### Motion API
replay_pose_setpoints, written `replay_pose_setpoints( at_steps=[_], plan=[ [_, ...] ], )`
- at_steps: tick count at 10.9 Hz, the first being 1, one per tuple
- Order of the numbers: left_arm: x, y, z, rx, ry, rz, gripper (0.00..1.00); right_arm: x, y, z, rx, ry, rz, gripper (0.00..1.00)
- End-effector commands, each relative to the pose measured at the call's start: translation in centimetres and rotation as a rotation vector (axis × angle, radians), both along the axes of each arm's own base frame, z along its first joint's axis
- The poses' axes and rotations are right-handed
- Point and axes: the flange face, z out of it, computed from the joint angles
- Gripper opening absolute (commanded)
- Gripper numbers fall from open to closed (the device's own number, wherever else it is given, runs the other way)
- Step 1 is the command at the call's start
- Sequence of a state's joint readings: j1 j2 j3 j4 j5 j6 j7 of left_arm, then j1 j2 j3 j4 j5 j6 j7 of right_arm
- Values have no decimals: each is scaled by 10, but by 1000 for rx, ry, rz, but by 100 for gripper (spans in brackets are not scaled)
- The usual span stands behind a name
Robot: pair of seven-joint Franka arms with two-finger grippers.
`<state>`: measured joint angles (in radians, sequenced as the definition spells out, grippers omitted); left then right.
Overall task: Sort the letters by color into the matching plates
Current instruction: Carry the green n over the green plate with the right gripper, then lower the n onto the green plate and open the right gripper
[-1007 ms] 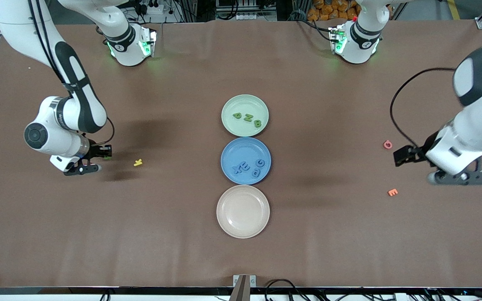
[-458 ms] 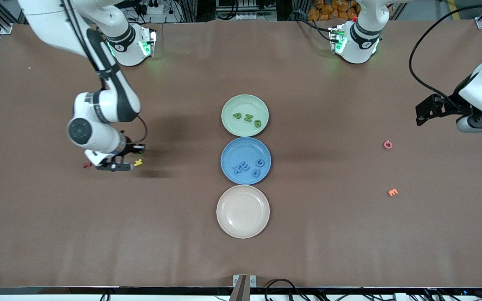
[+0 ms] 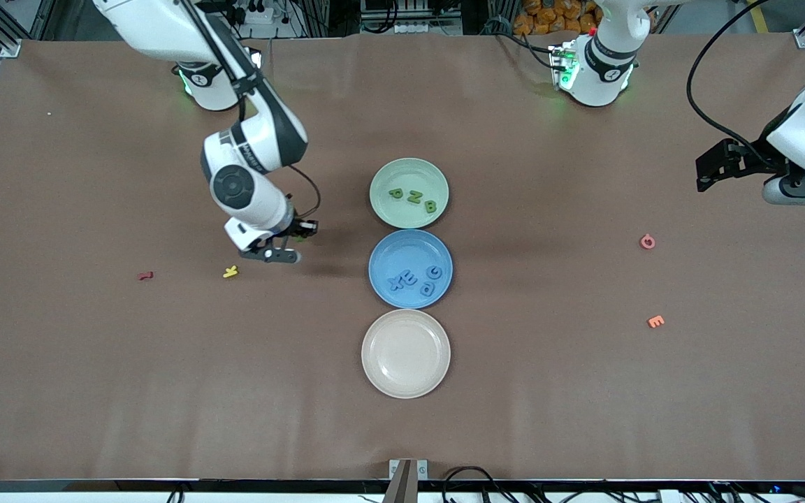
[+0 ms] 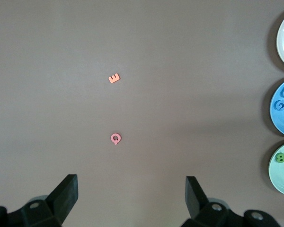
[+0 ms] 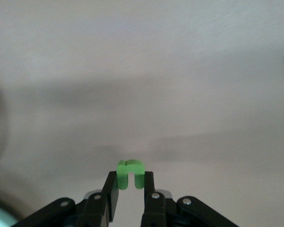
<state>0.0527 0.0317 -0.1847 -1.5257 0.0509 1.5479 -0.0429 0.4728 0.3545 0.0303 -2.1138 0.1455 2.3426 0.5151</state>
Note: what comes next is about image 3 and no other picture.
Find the blue round plate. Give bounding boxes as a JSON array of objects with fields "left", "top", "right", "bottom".
[{"left": 368, "top": 229, "right": 454, "bottom": 309}]

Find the green round plate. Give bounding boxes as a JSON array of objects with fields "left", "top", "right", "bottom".
[{"left": 369, "top": 158, "right": 450, "bottom": 230}]

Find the beige round plate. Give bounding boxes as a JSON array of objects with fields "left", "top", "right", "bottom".
[{"left": 361, "top": 309, "right": 452, "bottom": 400}]

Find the orange snack bags pile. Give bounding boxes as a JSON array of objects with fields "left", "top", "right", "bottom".
[{"left": 512, "top": 0, "right": 600, "bottom": 36}]

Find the white power strip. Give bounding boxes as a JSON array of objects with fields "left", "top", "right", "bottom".
[{"left": 231, "top": 0, "right": 274, "bottom": 25}]

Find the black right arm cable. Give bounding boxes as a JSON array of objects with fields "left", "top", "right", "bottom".
[{"left": 186, "top": 0, "right": 321, "bottom": 221}]

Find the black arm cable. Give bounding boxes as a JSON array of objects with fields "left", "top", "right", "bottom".
[
  {"left": 186, "top": 0, "right": 321, "bottom": 221},
  {"left": 686, "top": 0, "right": 774, "bottom": 151}
]

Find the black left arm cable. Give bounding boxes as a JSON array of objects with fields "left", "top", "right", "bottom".
[{"left": 686, "top": 0, "right": 774, "bottom": 151}]

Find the grey metal bracket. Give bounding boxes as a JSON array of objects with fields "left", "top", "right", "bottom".
[{"left": 389, "top": 458, "right": 429, "bottom": 480}]

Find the black looped floor cable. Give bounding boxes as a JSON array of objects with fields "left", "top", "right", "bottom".
[{"left": 442, "top": 467, "right": 515, "bottom": 503}]

